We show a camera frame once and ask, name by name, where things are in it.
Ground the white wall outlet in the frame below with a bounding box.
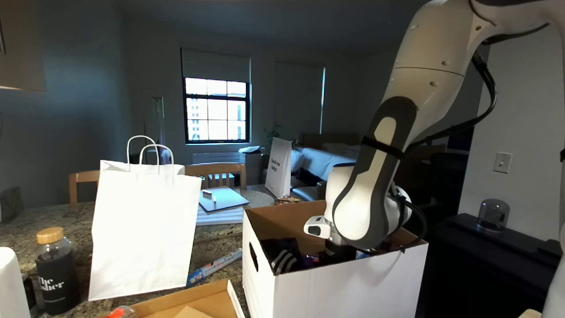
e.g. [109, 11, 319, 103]
[492, 151, 513, 175]

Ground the wooden chair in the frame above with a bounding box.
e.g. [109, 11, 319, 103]
[183, 163, 246, 191]
[66, 168, 102, 205]

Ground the white cardboard box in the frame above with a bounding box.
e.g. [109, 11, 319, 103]
[239, 200, 430, 318]

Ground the white paper bag with handles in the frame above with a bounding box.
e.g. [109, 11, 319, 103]
[86, 133, 202, 303]

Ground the large grid window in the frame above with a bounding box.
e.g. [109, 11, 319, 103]
[183, 76, 250, 145]

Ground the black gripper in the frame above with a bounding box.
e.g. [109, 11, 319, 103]
[319, 235, 377, 264]

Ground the black low cabinet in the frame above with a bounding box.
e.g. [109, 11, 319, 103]
[421, 212, 562, 318]

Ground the dark jar with wooden lid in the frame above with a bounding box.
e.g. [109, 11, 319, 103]
[31, 227, 77, 317]

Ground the white window blind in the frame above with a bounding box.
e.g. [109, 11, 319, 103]
[179, 48, 253, 85]

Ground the glass dome jar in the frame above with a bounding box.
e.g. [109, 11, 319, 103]
[474, 198, 511, 234]

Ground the dark sofa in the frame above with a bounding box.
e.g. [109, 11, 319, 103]
[289, 144, 359, 204]

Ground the black white striped item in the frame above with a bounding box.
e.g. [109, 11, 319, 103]
[266, 246, 303, 276]

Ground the white bag with print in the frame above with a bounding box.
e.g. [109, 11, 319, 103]
[262, 136, 294, 202]

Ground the brown cardboard box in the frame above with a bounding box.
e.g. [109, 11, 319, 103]
[128, 280, 245, 318]

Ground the white countertop appliance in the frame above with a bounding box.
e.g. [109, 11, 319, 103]
[0, 246, 31, 318]

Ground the blue snack packet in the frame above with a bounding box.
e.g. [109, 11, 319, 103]
[186, 250, 243, 287]

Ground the pale flat box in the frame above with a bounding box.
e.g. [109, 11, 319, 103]
[197, 186, 250, 227]

